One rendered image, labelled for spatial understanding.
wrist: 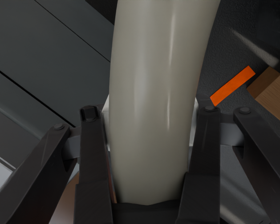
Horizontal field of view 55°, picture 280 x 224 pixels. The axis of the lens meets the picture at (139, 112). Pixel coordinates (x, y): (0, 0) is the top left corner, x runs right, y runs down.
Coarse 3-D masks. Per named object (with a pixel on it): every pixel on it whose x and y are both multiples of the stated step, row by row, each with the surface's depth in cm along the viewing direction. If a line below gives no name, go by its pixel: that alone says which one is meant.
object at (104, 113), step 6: (108, 96) 19; (108, 102) 18; (108, 108) 17; (102, 114) 17; (108, 114) 16; (108, 120) 17; (108, 126) 17; (108, 132) 17; (108, 138) 17; (108, 144) 17; (108, 150) 18
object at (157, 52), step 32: (128, 0) 7; (160, 0) 7; (192, 0) 7; (128, 32) 8; (160, 32) 7; (192, 32) 7; (128, 64) 8; (160, 64) 8; (192, 64) 8; (128, 96) 8; (160, 96) 8; (192, 96) 9; (128, 128) 9; (160, 128) 8; (128, 160) 9; (160, 160) 9; (128, 192) 10; (160, 192) 9
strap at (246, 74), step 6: (240, 72) 104; (246, 72) 104; (252, 72) 104; (234, 78) 106; (240, 78) 105; (246, 78) 105; (228, 84) 107; (234, 84) 107; (240, 84) 106; (222, 90) 108; (228, 90) 108; (234, 90) 107; (210, 96) 110; (216, 96) 109; (222, 96) 109; (216, 102) 110
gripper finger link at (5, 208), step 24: (48, 144) 14; (24, 168) 12; (48, 168) 13; (72, 168) 16; (0, 192) 11; (24, 192) 11; (48, 192) 12; (0, 216) 10; (24, 216) 10; (48, 216) 12
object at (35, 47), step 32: (0, 0) 52; (32, 0) 64; (64, 0) 82; (0, 32) 44; (32, 32) 51; (64, 32) 62; (96, 32) 80; (0, 64) 37; (32, 64) 43; (64, 64) 51; (96, 64) 61; (0, 96) 33; (32, 96) 37; (64, 96) 42; (96, 96) 50; (32, 128) 33
